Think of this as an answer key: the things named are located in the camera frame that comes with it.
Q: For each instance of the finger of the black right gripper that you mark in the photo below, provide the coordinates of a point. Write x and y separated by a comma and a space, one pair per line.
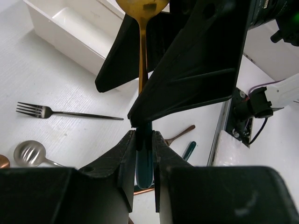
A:
201, 65
122, 63

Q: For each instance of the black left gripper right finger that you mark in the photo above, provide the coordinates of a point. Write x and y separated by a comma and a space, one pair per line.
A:
186, 194

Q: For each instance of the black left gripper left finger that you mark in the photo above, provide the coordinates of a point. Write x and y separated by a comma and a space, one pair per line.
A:
98, 193

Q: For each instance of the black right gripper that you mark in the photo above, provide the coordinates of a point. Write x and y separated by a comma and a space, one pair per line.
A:
264, 11

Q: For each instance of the brown wooden spoon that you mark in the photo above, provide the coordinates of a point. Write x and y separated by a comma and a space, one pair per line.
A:
187, 130

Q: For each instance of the gold spoon green handle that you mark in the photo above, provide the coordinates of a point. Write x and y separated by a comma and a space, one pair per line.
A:
189, 150
142, 11

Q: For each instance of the silver slotted spoon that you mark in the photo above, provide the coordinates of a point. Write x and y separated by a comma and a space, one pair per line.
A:
31, 154

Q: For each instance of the black fork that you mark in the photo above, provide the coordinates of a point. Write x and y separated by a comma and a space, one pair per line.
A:
45, 112

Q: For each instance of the copper long spoon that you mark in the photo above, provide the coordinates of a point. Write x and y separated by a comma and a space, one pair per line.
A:
4, 162

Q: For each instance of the small copper spoon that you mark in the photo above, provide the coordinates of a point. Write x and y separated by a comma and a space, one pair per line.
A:
138, 190

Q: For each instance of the white spoon container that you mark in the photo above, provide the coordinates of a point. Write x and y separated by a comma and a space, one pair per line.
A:
83, 30

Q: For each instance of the aluminium rail frame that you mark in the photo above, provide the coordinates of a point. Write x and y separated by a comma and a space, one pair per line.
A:
230, 130

